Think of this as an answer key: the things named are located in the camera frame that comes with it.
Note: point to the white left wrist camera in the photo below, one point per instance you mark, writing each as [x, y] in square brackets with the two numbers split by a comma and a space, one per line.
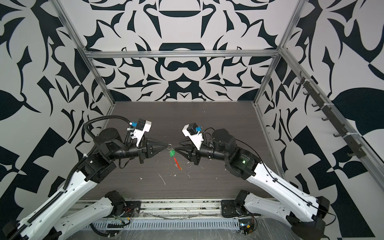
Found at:
[138, 129]

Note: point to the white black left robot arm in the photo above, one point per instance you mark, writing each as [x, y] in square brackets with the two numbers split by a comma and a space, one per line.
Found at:
[48, 222]

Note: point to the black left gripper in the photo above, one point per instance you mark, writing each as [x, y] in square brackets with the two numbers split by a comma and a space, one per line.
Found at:
[143, 150]

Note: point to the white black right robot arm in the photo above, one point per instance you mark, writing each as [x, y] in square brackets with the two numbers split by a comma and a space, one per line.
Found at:
[303, 213]

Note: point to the white slotted cable duct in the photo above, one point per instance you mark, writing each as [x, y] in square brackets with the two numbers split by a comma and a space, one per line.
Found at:
[177, 224]

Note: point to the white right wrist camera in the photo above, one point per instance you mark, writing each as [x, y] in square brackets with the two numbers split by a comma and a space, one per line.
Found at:
[194, 133]

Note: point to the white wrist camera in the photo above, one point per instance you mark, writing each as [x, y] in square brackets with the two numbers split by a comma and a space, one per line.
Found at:
[138, 129]
[194, 133]

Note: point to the grey wall hook rack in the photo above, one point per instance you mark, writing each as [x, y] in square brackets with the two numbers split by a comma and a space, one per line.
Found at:
[334, 116]

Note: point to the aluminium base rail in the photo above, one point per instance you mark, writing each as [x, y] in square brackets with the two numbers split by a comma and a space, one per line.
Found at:
[171, 209]

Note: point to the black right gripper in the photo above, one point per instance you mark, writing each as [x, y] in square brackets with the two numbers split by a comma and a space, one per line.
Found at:
[194, 155]

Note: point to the green plastic key tag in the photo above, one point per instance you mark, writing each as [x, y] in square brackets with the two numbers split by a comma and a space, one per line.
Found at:
[172, 153]

